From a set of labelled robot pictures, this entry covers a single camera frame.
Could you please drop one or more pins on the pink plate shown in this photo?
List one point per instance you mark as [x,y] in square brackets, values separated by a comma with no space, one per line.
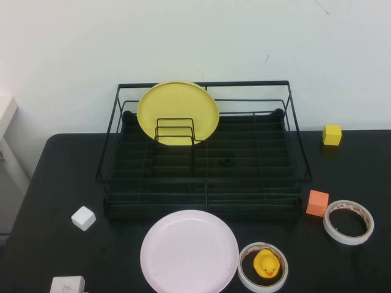
[189,253]

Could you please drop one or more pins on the yellow plate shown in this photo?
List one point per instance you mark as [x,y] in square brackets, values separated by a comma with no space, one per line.
[177,103]

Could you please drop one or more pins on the white cube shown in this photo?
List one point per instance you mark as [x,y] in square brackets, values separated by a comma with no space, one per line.
[83,218]

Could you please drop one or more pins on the orange cube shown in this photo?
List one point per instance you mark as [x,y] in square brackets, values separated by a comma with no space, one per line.
[317,203]

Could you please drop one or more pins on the yellow rubber duck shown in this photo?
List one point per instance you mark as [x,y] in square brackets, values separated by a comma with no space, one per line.
[265,262]

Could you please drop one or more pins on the yellow cube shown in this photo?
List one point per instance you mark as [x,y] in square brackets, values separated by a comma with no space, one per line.
[332,135]

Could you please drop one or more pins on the white tape roll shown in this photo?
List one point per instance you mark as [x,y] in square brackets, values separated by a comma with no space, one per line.
[346,240]
[262,286]

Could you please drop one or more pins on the white foam block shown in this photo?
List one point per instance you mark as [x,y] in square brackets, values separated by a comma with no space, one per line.
[65,285]

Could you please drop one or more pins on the white cabinet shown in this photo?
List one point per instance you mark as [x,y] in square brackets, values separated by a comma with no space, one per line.
[7,116]

